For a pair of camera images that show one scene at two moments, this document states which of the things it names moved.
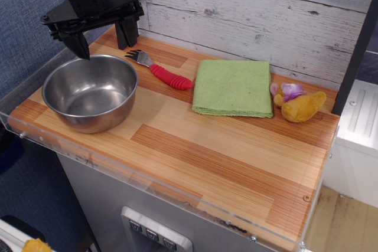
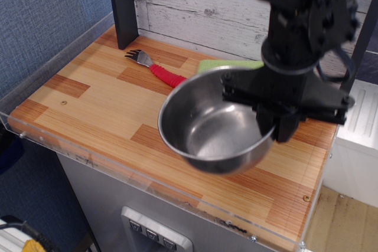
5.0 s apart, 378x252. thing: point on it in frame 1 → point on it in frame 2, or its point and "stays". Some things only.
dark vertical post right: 361,51 stays
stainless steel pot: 95,96 → 215,136
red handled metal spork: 141,57 stays
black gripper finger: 126,32 → 266,119
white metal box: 352,169 stays
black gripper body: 113,6 → 315,95
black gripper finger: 77,42 → 286,126
